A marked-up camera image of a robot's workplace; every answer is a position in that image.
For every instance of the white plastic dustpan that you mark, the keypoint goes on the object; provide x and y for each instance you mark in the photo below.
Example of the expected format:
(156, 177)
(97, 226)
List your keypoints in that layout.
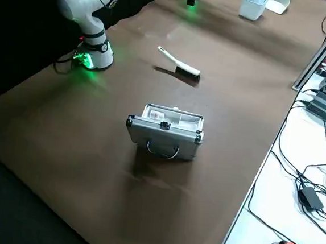
(280, 5)

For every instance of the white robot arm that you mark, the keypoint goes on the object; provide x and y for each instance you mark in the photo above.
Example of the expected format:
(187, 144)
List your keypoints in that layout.
(75, 8)

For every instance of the white trash can with lid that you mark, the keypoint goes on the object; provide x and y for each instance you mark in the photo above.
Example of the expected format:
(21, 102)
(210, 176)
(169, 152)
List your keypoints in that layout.
(253, 7)

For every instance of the aluminium carry case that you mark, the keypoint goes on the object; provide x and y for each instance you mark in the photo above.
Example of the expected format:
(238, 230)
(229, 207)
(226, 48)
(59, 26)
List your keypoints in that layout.
(164, 140)

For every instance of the black power adapter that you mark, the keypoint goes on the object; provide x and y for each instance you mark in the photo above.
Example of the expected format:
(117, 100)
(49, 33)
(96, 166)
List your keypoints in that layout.
(312, 198)

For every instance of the aluminium frame post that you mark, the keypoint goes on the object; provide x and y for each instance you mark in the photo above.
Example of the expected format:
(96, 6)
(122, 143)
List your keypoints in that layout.
(320, 50)

